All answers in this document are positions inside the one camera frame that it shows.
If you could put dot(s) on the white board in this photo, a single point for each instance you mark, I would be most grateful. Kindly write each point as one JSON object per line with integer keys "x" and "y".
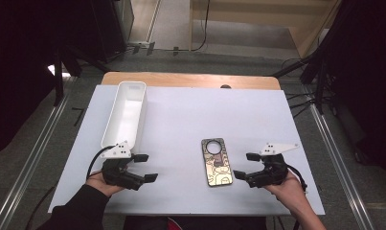
{"x": 181, "y": 118}

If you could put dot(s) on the black metal stand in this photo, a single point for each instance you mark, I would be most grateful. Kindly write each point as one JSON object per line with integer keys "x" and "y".
{"x": 312, "y": 73}
{"x": 59, "y": 80}

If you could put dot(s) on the black curtain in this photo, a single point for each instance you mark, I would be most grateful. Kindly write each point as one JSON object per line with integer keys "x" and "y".
{"x": 18, "y": 64}
{"x": 366, "y": 64}

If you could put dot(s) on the person's right hand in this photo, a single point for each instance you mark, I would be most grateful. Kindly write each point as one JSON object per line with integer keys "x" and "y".
{"x": 289, "y": 191}

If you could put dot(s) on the white rectangular plastic container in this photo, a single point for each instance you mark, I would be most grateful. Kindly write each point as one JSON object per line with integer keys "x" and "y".
{"x": 126, "y": 111}

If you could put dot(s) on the wooden table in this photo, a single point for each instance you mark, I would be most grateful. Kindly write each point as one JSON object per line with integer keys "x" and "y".
{"x": 181, "y": 79}

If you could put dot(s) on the metal floor rail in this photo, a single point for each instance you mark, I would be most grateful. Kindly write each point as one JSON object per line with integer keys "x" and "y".
{"x": 340, "y": 166}
{"x": 31, "y": 166}

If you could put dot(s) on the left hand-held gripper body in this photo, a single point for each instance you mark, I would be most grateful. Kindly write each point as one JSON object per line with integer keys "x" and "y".
{"x": 117, "y": 174}

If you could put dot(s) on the person's left hand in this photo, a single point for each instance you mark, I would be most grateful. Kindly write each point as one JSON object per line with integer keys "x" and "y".
{"x": 99, "y": 185}

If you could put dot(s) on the light wooden platform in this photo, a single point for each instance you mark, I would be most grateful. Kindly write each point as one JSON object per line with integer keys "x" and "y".
{"x": 261, "y": 19}

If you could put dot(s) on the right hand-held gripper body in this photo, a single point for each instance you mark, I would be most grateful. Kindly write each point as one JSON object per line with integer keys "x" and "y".
{"x": 272, "y": 174}

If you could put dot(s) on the patterned phone case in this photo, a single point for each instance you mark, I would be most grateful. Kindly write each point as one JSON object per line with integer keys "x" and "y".
{"x": 217, "y": 174}

